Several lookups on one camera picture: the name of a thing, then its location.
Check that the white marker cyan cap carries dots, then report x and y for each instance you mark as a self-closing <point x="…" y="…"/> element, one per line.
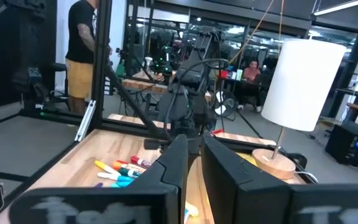
<point x="113" y="176"/>

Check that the person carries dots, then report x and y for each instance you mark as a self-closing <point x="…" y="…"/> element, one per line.
<point x="252" y="73"/>
<point x="79" y="46"/>

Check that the orange Expo marker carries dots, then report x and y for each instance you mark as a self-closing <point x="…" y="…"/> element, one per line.
<point x="118" y="165"/>

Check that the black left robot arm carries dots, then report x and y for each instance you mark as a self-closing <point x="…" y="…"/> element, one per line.
<point x="179" y="105"/>

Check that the white lamp wooden base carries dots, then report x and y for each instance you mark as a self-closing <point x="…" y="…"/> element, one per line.
<point x="303" y="84"/>

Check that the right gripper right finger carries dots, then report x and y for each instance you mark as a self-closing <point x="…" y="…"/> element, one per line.
<point x="228" y="186"/>

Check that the red Expo marker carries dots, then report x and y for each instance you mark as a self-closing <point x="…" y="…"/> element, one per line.
<point x="140" y="161"/>

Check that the yellow plastic bin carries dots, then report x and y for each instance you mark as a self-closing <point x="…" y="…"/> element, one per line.
<point x="247" y="158"/>

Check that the black floor fan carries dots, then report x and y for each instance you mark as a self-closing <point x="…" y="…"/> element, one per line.
<point x="225" y="104"/>

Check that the black aluminium rig frame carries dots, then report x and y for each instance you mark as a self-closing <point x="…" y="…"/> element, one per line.
<point x="101" y="62"/>

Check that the black computer case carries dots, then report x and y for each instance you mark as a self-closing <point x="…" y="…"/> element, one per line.
<point x="346" y="146"/>

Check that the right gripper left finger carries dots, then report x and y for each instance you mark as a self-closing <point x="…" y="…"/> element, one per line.
<point x="179" y="161"/>

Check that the wooden background table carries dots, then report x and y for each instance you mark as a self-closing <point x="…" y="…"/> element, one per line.
<point x="135" y="84"/>

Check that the green Expo marker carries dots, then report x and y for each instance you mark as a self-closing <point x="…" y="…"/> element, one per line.
<point x="129" y="172"/>

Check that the white marker yellow cap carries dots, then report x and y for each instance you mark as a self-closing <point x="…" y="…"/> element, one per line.
<point x="104" y="166"/>

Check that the silver aluminium bracket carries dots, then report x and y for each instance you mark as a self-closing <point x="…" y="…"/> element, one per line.
<point x="85" y="121"/>

